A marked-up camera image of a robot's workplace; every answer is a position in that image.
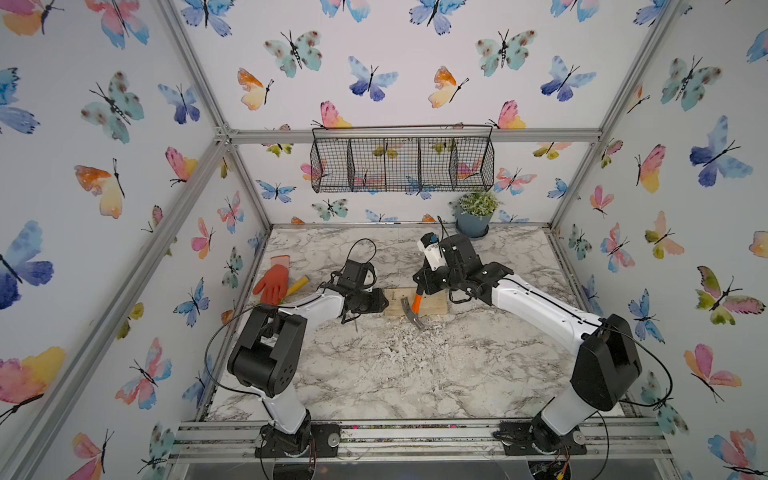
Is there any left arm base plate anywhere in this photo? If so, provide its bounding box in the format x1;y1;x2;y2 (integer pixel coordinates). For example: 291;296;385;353
254;422;341;459

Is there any aluminium front rail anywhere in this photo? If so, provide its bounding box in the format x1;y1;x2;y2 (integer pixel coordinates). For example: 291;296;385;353
170;417;672;464

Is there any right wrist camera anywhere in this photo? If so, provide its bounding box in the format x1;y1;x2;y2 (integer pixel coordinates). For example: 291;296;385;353
417;232;447;271

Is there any red work glove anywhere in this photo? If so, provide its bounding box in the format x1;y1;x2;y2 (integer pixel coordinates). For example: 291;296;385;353
252;255;290;306

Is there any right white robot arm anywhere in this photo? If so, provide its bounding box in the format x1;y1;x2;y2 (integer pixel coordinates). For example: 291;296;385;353
409;233;642;440

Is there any potted green plant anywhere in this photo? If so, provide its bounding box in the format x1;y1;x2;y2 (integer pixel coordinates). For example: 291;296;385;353
452;191;499;239

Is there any orange black claw hammer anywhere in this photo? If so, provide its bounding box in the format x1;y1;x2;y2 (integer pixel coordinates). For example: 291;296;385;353
401;287;427;331

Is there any black wire wall basket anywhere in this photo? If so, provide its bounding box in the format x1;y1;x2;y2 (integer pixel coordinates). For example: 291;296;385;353
303;124;495;198

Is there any wooden block with nails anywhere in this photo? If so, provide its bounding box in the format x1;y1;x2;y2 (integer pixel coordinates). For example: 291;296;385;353
383;288;449;318

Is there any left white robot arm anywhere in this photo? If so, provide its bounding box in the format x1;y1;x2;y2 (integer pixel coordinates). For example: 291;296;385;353
227;260;389;435

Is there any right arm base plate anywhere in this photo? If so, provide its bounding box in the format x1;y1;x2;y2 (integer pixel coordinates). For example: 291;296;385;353
492;420;587;457

